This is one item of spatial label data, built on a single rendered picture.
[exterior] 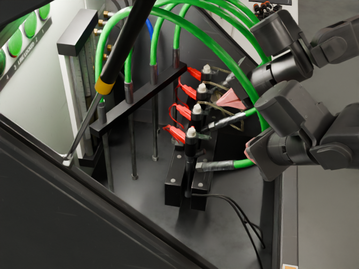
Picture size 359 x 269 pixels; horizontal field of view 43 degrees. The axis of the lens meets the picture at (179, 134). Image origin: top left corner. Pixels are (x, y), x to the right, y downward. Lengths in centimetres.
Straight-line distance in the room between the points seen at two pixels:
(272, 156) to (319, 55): 19
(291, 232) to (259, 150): 35
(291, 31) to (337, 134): 27
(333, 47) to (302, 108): 19
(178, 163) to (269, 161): 40
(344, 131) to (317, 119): 6
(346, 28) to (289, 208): 45
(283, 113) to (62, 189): 32
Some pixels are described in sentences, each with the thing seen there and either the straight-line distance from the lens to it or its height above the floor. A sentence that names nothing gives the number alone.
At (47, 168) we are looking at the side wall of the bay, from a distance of 64.
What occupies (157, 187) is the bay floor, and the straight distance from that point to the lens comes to 124.
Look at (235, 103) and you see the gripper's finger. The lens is 88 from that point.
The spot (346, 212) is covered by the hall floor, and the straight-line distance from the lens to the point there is 240.
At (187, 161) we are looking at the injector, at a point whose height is 102.
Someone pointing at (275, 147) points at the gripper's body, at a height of 129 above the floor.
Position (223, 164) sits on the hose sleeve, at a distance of 87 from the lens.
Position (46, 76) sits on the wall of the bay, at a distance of 92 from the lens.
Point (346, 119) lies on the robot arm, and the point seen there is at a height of 141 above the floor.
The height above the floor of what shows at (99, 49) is 130.
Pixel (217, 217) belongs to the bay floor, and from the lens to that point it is 119.
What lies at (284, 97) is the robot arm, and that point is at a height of 141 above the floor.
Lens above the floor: 178
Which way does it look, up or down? 43 degrees down
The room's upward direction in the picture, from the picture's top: 2 degrees clockwise
